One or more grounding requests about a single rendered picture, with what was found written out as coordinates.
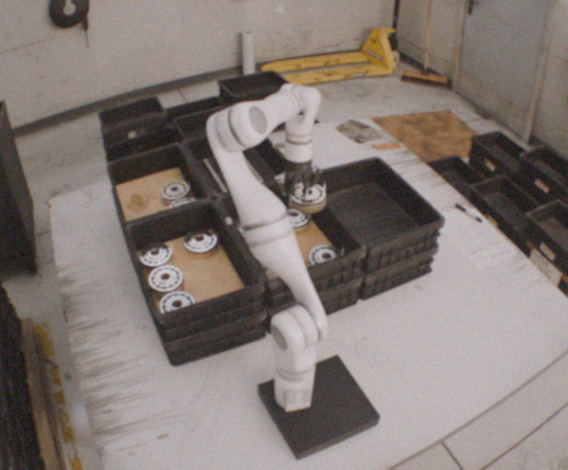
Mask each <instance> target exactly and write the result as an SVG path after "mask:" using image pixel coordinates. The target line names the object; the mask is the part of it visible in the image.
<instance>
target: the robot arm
mask: <svg viewBox="0 0 568 470"><path fill-rule="evenodd" d="M320 102H321V95H320V93H319V91H318V90H317V89H315V88H311V87H305V86H300V85H296V84H285V85H283V86H282V88H281V89H280V91H279V92H278V93H275V94H273V95H271V96H270V97H268V98H266V99H265V100H264V101H258V102H248V103H241V104H235V105H233V106H232V107H230V108H227V109H225V110H223V111H220V112H218V113H216V114H214V115H212V116H211V117H210V118H209V119H208V121H207V127H206V130H207V135H208V139H209V142H210V145H211V148H212V149H213V152H214V154H215V158H216V160H217V162H218V164H219V167H220V169H221V171H222V173H223V175H224V177H225V179H226V181H227V184H228V186H229V190H230V193H231V196H232V198H233V200H234V203H235V206H236V209H237V211H238V214H239V217H240V220H241V223H242V228H243V231H244V234H245V237H246V240H247V242H248V244H249V247H250V250H251V252H252V254H253V255H254V256H255V257H256V259H257V260H259V261H260V262H261V263H262V264H263V265H264V266H266V267H267V268H268V269H270V270H271V271H273V272H274V273H275V274H277V275H278V276H279V277H280V278H282V279H283V280H284V281H285V282H286V283H287V285H288V286H289V287H290V289H291V291H292V292H293V294H294V296H295V299H296V301H297V305H295V306H293V307H291V308H289V309H287V310H285V311H282V312H280V313H277V314H275V315H274V316H273V317H272V319H271V322H270V330H271V339H272V349H273V352H274V356H275V398H276V401H277V402H278V404H279V405H280V406H282V407H283V408H285V411H291V410H296V409H300V408H307V407H309V406H310V402H311V397H312V385H313V377H314V370H315V363H316V350H315V348H314V346H313V344H315V343H317V342H319V341H321V340H322V339H324V338H326V336H327V335H328V323H327V319H326V315H325V312H324V310H323V307H322V305H321V303H320V300H319V298H318V296H317V294H316V292H315V290H314V288H313V285H312V282H311V279H310V277H309V274H308V272H307V270H306V267H305V265H304V262H303V259H302V256H301V253H300V251H299V248H298V243H297V239H296V236H295V233H294V230H293V227H292V225H291V222H290V219H289V216H288V213H287V211H286V209H285V207H284V205H283V203H282V202H281V201H280V200H279V199H278V198H277V197H276V196H275V195H274V194H273V193H272V192H271V191H269V190H268V189H267V188H266V187H265V186H263V185H262V184H261V183H260V182H259V181H258V180H257V179H256V178H255V177H254V176H253V174H252V173H251V172H250V170H249V168H248V166H247V164H246V162H245V160H244V157H243V155H242V150H244V149H247V148H249V147H252V146H254V145H257V144H259V143H260V142H262V141H263V140H264V139H265V138H266V137H267V136H268V135H269V134H270V132H271V131H272V130H273V129H274V128H275V127H276V126H277V125H279V124H281V123H283V122H285V121H286V122H285V137H282V138H277V139H274V140H273V141H272V147H274V148H280V149H284V171H283V174H281V175H279V176H277V175H274V176H273V179H274V181H275V184H276V186H277V188H278V190H279V191H280V192H281V194H282V195H283V196H285V202H286V204H287V205H289V207H290V206H292V200H293V196H292V193H293V190H294V189H295V187H296V184H298V183H302V185H303V188H302V193H303V194H305V195H310V190H311V188H312V187H316V185H317V183H318V180H319V177H320V175H321V172H322V170H321V169H320V168H319V167H318V166H317V165H315V166H314V167H312V151H313V144H312V127H313V122H314V119H315V116H316V113H317V110H318V108H319V105H320ZM299 112H301V113H303V115H298V116H297V114H298V113H299ZM310 174H311V177H310V180H309V178H308V177H309V176H310ZM284 178H286V181H285V188H284V186H283V183H284Z"/></svg>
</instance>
